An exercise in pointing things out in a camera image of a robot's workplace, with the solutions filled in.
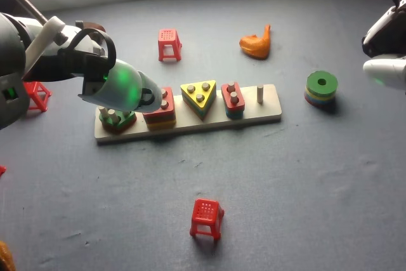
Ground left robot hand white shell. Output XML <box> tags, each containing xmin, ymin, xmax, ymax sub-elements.
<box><xmin>77</xmin><ymin>59</ymin><xmax>163</xmax><ymax>115</ymax></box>

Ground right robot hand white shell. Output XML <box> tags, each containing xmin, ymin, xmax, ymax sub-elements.
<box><xmin>361</xmin><ymin>0</ymin><xmax>406</xmax><ymax>91</ymax></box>

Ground green round ring stack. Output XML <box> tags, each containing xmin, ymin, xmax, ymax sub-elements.
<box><xmin>303</xmin><ymin>70</ymin><xmax>339</xmax><ymax>107</ymax></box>

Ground block stack green top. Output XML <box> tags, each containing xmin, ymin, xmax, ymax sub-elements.
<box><xmin>98</xmin><ymin>105</ymin><xmax>138</xmax><ymax>135</ymax></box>

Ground square block stack red top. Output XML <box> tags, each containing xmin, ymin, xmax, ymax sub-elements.
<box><xmin>142</xmin><ymin>86</ymin><xmax>177</xmax><ymax>131</ymax></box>

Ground triangular block stack yellow top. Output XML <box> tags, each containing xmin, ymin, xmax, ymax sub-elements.
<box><xmin>180</xmin><ymin>79</ymin><xmax>218</xmax><ymax>122</ymax></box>

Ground oblong block stack red top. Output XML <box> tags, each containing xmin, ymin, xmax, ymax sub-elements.
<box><xmin>221</xmin><ymin>81</ymin><xmax>246</xmax><ymax>120</ymax></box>

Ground wooden peg base board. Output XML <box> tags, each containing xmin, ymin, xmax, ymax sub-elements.
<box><xmin>94</xmin><ymin>83</ymin><xmax>282</xmax><ymax>145</ymax></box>

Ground red toy stool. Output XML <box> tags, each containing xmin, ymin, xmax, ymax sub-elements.
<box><xmin>157</xmin><ymin>28</ymin><xmax>183</xmax><ymax>62</ymax></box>
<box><xmin>189</xmin><ymin>198</ymin><xmax>225</xmax><ymax>242</ymax></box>
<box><xmin>22</xmin><ymin>81</ymin><xmax>53</xmax><ymax>113</ymax></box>

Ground grey table cloth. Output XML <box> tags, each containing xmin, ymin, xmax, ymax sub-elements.
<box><xmin>0</xmin><ymin>0</ymin><xmax>406</xmax><ymax>271</ymax></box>

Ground orange toy food piece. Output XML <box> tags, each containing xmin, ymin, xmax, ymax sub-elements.
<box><xmin>0</xmin><ymin>241</ymin><xmax>16</xmax><ymax>271</ymax></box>

